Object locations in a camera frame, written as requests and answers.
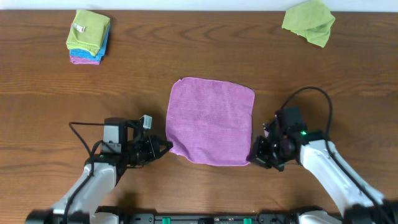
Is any purple microfiber cloth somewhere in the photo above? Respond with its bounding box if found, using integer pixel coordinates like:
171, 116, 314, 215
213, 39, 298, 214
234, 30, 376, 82
165, 77, 255, 167

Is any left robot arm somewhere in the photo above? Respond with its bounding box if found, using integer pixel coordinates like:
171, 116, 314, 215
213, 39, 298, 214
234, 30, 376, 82
25, 135, 173, 223

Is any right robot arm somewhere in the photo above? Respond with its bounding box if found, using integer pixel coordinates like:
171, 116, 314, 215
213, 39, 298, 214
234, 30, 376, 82
248, 131, 397, 223

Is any folded purple cloth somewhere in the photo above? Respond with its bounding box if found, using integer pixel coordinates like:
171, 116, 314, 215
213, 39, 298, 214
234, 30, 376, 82
70, 55, 101, 65

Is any folded blue cloth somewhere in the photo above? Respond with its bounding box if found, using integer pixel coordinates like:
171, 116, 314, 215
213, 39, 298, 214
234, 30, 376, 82
69, 26, 111, 64

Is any folded green cloth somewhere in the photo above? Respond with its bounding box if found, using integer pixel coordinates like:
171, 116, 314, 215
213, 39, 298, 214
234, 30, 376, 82
66, 9, 111, 56

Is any crumpled green cloth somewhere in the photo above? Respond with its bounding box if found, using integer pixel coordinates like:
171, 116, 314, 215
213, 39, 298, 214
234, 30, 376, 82
282, 0, 335, 48

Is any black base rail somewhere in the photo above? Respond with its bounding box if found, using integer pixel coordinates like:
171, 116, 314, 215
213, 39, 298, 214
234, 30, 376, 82
93, 212, 364, 224

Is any right black cable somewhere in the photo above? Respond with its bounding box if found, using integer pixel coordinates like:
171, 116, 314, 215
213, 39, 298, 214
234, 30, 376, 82
279, 86, 398, 224

